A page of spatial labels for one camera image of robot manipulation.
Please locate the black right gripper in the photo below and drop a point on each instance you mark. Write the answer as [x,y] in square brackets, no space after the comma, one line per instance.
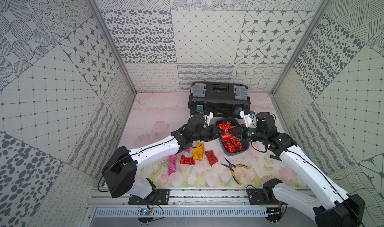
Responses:
[241,129]

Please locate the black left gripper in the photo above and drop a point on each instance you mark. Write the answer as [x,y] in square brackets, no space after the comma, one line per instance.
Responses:
[214,131]

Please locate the teal plastic storage box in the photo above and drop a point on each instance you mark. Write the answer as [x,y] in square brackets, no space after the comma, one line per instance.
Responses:
[245,143]

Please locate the yellow tea bag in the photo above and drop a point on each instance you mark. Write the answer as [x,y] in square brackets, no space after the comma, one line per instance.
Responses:
[198,152]

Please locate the red tea bag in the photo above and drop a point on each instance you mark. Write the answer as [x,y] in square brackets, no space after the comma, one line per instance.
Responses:
[187,161]
[212,159]

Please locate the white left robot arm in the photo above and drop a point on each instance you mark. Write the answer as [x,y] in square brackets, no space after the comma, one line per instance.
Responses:
[120,171]

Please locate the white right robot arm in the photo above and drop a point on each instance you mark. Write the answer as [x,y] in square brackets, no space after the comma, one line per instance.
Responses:
[332,205]

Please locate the pile of red tea bags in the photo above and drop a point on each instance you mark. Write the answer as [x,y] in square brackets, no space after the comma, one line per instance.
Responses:
[231,144]

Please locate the black plastic toolbox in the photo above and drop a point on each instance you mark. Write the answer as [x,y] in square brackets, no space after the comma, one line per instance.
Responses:
[224,100]

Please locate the black screwdriver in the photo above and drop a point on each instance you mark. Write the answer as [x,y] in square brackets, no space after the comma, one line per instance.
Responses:
[275,158]

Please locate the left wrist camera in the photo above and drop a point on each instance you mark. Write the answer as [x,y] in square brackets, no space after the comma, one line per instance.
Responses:
[207,116]

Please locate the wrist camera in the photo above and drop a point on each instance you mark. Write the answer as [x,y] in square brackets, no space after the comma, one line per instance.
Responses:
[207,116]
[248,117]

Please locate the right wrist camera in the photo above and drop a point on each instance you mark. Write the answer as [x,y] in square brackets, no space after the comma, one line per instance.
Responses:
[248,117]

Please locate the yellow handled pliers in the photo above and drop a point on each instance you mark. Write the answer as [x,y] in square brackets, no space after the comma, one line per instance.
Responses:
[231,167]

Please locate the aluminium mounting rail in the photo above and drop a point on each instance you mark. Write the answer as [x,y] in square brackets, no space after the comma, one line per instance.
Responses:
[199,203]

